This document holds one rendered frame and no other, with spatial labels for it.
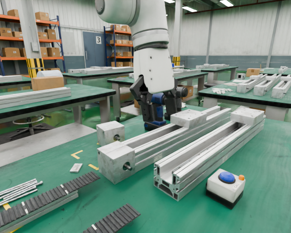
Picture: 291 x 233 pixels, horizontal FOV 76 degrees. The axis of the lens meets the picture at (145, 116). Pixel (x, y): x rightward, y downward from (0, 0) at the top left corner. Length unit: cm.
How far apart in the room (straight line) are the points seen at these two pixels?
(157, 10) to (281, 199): 62
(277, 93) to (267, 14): 1362
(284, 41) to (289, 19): 125
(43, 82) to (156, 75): 212
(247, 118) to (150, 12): 74
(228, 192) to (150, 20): 47
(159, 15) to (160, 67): 11
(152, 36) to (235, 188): 44
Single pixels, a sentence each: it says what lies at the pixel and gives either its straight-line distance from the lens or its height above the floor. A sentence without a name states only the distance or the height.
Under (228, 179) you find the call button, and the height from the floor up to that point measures 85.
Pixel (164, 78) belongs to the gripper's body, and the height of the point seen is 113.
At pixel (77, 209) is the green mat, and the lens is 60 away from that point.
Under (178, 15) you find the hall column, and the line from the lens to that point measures 1193.
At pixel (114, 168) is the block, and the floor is 84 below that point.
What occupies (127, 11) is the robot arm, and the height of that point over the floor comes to 126.
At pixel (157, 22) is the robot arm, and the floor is 125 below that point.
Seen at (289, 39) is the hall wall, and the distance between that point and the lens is 1537.
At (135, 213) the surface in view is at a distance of 52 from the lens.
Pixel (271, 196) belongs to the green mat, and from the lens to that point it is 72.
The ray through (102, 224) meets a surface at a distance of 50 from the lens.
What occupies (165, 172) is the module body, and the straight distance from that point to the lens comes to 62.
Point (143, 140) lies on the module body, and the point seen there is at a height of 85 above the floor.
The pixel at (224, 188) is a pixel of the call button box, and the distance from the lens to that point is 59.
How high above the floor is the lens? 118
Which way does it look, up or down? 18 degrees down
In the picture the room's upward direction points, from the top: straight up
